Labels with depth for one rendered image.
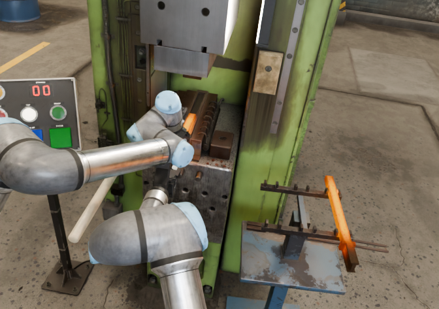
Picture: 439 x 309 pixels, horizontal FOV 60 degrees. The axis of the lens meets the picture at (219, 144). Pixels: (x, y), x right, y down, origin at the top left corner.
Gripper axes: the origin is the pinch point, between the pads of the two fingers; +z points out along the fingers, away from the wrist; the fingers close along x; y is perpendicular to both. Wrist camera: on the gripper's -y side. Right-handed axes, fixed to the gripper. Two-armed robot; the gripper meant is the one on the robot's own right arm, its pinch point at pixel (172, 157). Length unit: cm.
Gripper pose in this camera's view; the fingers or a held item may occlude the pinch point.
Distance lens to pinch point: 140.8
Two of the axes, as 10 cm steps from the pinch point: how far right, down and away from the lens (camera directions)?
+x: 9.9, 1.6, -0.7
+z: 1.5, -5.4, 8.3
